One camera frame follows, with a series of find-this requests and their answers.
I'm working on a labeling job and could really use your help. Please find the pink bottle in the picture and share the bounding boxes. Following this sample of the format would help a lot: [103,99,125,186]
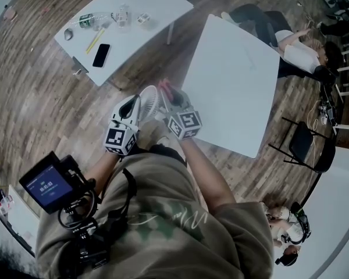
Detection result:
[2,5,17,22]

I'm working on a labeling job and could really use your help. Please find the tangle of cables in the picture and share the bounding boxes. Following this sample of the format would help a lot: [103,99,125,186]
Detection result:
[306,85,339,128]

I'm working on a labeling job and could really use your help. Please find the person's olive shirt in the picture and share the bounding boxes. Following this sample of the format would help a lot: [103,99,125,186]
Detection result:
[34,152,276,279]

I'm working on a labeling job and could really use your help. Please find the black chest camera rig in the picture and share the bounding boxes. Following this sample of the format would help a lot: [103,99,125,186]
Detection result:
[56,155,138,270]

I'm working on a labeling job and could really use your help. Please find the person's right forearm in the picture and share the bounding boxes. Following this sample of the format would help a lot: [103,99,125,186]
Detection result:
[179,137,237,215]

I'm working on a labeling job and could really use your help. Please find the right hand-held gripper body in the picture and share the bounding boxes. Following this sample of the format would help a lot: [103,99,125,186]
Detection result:
[162,104,204,141]

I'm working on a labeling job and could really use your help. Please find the yellow pencil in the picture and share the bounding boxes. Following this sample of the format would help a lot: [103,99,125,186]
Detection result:
[84,28,106,55]

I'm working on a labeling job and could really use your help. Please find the black smartphone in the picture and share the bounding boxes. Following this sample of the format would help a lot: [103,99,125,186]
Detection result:
[91,42,112,69]

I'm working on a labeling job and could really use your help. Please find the black chest monitor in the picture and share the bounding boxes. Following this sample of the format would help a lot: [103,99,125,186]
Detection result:
[18,151,86,215]

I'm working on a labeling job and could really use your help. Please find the black folding chair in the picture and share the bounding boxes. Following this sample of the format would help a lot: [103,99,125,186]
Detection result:
[268,116,337,174]

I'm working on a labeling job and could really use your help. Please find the person's black trousers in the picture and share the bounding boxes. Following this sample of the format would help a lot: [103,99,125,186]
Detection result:
[127,143,187,168]

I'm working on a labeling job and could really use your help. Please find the grey table clamp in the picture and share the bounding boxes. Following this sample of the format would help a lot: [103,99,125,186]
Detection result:
[72,56,90,76]

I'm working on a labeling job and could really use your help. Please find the person's left forearm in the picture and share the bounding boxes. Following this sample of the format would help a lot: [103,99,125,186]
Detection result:
[84,154,120,190]

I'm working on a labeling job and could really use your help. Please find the small white desk fan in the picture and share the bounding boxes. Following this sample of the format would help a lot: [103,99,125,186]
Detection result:
[139,85,171,122]

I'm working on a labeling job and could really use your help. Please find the white table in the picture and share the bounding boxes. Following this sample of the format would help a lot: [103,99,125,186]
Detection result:
[54,0,194,88]
[181,13,281,159]

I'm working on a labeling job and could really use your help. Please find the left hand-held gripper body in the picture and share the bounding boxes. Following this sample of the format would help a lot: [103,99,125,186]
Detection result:
[104,117,141,158]

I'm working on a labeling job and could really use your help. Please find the pink cloth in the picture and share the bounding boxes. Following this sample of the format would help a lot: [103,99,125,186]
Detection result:
[158,78,181,105]

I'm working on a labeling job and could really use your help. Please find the clear plastic cup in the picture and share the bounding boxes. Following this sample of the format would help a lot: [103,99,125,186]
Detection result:
[110,4,132,30]

